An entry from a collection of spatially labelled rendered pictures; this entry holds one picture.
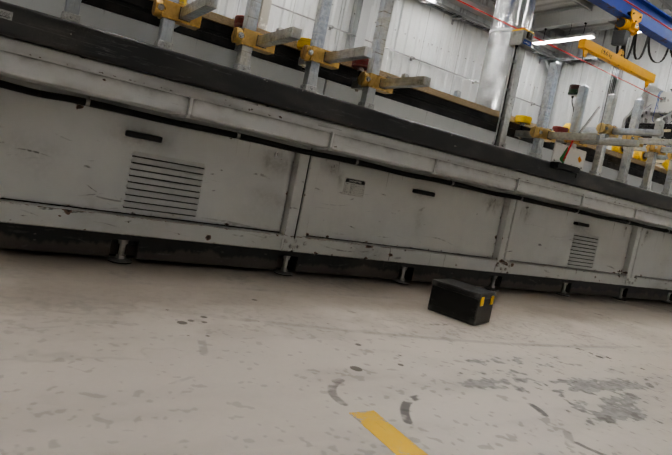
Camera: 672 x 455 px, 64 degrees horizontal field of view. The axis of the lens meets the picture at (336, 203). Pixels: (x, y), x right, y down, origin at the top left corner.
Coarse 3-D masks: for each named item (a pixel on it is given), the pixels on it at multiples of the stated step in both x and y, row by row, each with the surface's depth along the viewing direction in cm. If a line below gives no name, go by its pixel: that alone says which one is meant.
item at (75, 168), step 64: (64, 0) 161; (128, 0) 170; (256, 64) 195; (0, 128) 160; (64, 128) 169; (128, 128) 179; (448, 128) 248; (512, 128) 271; (0, 192) 162; (64, 192) 171; (128, 192) 181; (192, 192) 193; (256, 192) 206; (320, 192) 222; (384, 192) 239; (448, 192) 259; (128, 256) 193; (192, 256) 196; (256, 256) 209; (320, 256) 225; (384, 256) 240; (448, 256) 261; (512, 256) 291; (576, 256) 321; (640, 256) 360
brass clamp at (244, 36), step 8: (232, 32) 170; (240, 32) 167; (248, 32) 169; (256, 32) 170; (232, 40) 169; (240, 40) 168; (248, 40) 169; (256, 40) 170; (256, 48) 171; (264, 48) 172; (272, 48) 174
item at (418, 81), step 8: (384, 80) 196; (392, 80) 192; (400, 80) 188; (408, 80) 184; (416, 80) 180; (424, 80) 177; (352, 88) 213; (360, 88) 209; (384, 88) 199; (392, 88) 195
